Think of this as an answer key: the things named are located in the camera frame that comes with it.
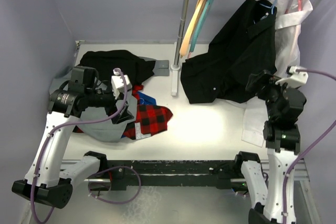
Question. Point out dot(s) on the light blue hanger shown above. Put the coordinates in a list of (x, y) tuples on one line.
[(271, 8)]

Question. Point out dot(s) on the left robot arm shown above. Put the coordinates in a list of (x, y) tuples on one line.
[(45, 182)]

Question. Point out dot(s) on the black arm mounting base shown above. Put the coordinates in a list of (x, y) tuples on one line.
[(122, 176)]

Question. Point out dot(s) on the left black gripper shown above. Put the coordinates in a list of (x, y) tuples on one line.
[(124, 114)]

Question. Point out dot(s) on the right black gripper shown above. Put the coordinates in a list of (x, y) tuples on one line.
[(265, 78)]

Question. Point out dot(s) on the aluminium frame rail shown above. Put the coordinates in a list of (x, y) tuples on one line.
[(299, 171)]

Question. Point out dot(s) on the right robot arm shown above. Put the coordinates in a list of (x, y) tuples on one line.
[(272, 199)]

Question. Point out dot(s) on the orange hanger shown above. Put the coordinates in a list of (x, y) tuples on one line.
[(189, 32)]

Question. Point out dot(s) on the grey shirt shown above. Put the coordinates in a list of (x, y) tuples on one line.
[(108, 131)]

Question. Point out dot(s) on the white hanging shirt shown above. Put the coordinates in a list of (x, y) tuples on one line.
[(287, 31)]

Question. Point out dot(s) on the black button shirt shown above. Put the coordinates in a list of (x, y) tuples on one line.
[(244, 46)]

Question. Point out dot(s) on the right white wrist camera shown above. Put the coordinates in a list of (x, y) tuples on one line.
[(297, 77)]

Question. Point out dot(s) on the red black plaid shirt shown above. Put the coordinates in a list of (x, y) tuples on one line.
[(150, 119)]

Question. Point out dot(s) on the teal hanger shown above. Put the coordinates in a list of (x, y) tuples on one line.
[(206, 5)]

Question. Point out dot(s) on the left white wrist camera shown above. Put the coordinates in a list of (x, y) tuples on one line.
[(119, 80)]

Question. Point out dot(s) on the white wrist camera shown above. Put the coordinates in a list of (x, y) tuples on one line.
[(119, 80), (297, 77)]

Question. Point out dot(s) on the blue garment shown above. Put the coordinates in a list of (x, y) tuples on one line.
[(145, 99)]

